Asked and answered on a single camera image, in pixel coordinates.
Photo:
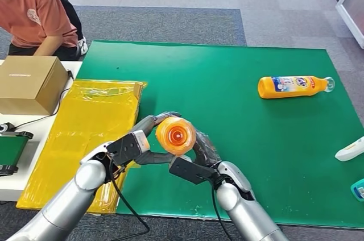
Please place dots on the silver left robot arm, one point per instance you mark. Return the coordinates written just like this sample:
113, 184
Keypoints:
68, 205

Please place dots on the orange bottle small print label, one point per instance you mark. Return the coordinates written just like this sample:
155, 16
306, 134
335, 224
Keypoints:
176, 135

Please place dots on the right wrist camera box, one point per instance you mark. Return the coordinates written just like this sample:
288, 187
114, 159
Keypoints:
190, 171

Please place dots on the yellow plastic wrapped box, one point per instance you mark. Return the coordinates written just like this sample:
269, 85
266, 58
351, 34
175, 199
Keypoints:
94, 118

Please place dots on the green belt black frame device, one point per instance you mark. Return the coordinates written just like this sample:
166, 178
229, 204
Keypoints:
11, 150

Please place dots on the white side table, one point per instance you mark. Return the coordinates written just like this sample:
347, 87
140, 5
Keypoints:
16, 190

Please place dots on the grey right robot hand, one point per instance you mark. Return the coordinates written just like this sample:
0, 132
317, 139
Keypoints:
206, 150

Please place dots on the brown cardboard box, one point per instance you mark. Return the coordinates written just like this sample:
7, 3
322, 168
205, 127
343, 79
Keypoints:
26, 81

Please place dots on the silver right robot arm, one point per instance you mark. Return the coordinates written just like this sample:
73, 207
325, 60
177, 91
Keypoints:
245, 213

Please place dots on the person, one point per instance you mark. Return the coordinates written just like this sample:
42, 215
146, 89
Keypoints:
31, 9
65, 2

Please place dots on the white framed board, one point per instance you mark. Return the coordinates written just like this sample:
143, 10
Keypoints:
353, 6

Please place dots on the teal container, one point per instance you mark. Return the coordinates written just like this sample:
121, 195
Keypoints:
359, 190

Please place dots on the orange bottle blue logo label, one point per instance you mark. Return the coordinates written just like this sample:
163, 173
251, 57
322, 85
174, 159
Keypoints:
267, 88

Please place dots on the white plastic bottle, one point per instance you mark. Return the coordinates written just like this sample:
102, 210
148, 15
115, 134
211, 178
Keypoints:
351, 152

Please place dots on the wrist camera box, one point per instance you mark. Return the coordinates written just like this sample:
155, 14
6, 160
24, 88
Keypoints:
126, 149
190, 171

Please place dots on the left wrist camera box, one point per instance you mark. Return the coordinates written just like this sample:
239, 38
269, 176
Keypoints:
126, 149

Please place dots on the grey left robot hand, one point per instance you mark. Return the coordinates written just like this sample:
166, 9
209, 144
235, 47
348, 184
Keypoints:
145, 122

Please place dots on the green table mat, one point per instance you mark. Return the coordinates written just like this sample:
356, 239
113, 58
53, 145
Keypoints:
198, 81

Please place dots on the small black device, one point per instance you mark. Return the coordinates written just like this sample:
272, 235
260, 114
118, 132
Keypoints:
7, 127

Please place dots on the person's forearm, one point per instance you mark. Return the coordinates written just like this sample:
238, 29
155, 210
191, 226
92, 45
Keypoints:
50, 45

